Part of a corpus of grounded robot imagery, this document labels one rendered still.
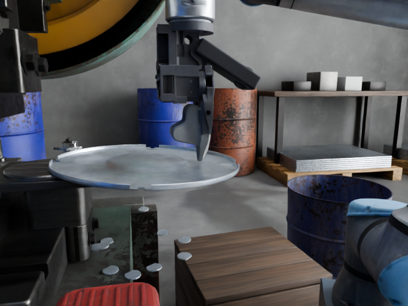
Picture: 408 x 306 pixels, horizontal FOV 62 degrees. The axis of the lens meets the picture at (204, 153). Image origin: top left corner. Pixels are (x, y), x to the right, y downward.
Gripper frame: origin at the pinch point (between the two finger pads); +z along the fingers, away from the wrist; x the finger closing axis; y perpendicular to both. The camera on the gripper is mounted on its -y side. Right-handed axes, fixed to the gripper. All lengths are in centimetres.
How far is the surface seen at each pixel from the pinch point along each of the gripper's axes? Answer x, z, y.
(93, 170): 5.1, 0.9, 17.0
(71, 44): -33.0, -20.2, 24.5
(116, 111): -330, 16, 28
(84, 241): 4.7, 11.6, 18.9
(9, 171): 2.4, 1.0, 28.7
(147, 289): 31.5, 3.5, 10.7
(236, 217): -163, 80, -57
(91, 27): -33.0, -24.3, 19.7
